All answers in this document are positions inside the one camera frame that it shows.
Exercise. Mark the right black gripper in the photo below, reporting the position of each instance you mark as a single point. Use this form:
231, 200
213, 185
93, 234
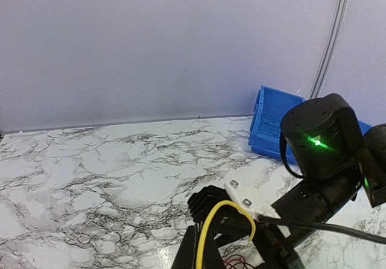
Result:
318, 141

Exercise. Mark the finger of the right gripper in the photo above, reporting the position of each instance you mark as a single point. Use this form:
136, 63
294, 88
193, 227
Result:
275, 250
186, 256

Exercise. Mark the blue three-compartment bin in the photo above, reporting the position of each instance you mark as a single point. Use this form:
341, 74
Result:
270, 107

